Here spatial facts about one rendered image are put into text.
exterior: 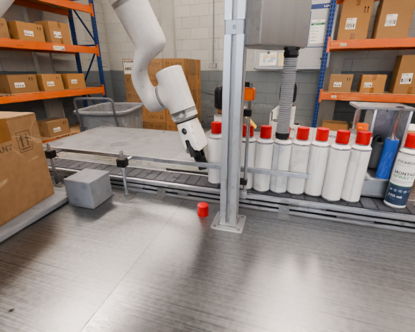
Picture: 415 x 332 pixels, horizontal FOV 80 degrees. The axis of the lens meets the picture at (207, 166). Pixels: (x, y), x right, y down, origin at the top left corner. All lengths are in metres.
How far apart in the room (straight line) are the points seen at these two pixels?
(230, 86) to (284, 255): 0.41
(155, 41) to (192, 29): 4.97
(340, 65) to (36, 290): 4.88
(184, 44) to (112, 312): 5.48
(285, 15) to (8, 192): 0.81
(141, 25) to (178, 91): 0.19
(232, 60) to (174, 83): 0.24
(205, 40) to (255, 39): 5.00
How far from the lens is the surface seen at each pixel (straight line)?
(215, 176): 0.82
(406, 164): 0.82
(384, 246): 0.78
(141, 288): 0.57
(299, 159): 0.77
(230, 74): 0.60
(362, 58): 5.15
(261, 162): 0.76
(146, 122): 4.52
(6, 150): 0.85
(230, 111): 0.61
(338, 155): 0.76
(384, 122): 0.96
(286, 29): 0.63
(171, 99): 0.78
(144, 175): 0.93
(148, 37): 0.75
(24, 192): 0.90
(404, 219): 0.85
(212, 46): 5.50
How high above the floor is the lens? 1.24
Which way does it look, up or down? 21 degrees down
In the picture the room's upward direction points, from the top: straight up
